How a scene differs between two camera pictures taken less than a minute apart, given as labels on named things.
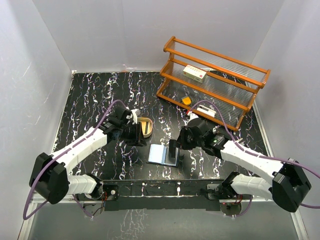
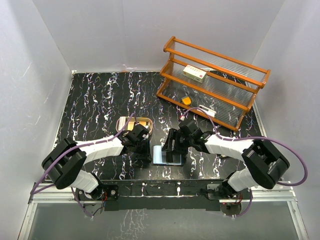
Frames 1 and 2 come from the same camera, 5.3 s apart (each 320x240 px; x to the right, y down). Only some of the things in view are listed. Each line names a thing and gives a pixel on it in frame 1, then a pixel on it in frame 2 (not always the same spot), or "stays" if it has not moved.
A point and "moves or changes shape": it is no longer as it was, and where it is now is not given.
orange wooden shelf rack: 218,87 stays
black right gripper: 158,194 stays
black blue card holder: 159,154 moves or changes shape
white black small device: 206,110 stays
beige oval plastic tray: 146,126 stays
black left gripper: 138,139 → 146,155
